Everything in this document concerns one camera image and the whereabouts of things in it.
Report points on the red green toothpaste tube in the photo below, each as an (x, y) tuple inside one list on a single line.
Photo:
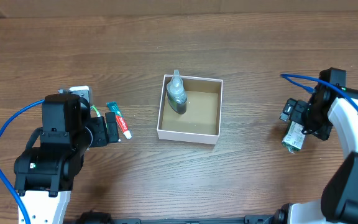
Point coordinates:
[(120, 119)]

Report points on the green white soap bar pack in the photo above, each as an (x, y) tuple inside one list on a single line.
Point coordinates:
[(294, 138)]

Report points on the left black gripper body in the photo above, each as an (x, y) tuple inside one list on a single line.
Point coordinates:
[(103, 130)]

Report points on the green white toothbrush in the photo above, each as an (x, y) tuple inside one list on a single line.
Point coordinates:
[(98, 114)]

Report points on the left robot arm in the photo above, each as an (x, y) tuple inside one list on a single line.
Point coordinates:
[(55, 152)]

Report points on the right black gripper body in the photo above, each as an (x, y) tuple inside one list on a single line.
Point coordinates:
[(299, 115)]

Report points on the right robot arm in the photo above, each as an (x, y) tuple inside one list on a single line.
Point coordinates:
[(332, 105)]

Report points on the clear soap pump bottle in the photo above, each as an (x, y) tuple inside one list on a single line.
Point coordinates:
[(176, 93)]

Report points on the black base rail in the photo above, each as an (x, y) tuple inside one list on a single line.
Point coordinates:
[(179, 221)]

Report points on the white cardboard box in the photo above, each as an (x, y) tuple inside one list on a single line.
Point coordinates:
[(201, 123)]

